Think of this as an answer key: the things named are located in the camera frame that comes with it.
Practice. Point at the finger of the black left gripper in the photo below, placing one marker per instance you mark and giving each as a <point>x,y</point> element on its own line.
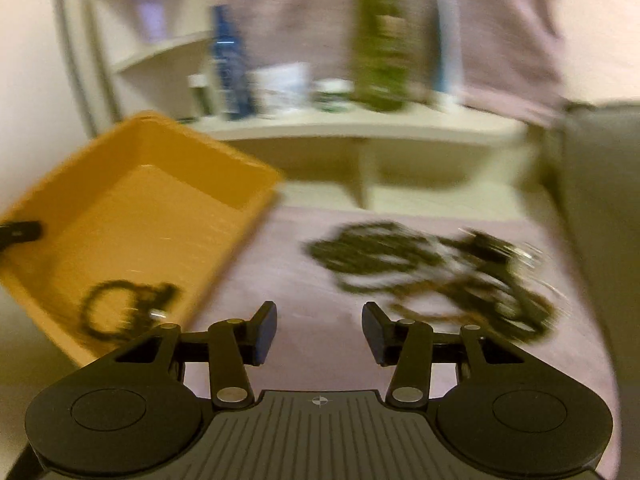
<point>19,232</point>

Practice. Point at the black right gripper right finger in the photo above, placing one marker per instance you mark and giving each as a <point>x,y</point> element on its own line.
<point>488,402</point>

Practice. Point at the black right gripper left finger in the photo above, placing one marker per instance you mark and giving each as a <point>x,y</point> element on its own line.
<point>149,401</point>

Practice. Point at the black strap wristwatch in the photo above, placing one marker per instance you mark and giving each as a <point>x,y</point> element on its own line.
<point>492,287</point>

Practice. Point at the orange plastic tray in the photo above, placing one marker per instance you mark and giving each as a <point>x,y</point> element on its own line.
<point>149,202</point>

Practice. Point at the lilac plush towel mat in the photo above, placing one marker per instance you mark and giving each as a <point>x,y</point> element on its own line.
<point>321,266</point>

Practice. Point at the white-capped lip balm stick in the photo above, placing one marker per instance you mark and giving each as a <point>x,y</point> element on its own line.
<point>199,85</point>

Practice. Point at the white wooden shelf unit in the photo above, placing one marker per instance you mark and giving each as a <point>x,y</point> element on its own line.
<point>467,164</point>

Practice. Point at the blue spray bottle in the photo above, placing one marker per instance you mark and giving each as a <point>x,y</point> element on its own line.
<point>231,66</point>

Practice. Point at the white cream jar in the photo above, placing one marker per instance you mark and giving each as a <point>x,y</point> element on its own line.
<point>281,89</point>

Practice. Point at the small green-label jar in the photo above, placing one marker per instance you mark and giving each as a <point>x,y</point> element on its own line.
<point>333,95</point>

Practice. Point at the blue white tube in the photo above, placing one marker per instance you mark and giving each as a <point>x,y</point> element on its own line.
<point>448,76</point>

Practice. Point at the green oil spray bottle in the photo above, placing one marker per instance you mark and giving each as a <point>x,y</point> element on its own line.
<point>380,55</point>

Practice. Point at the hanging lilac towel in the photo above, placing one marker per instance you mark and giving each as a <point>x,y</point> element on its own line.
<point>503,56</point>

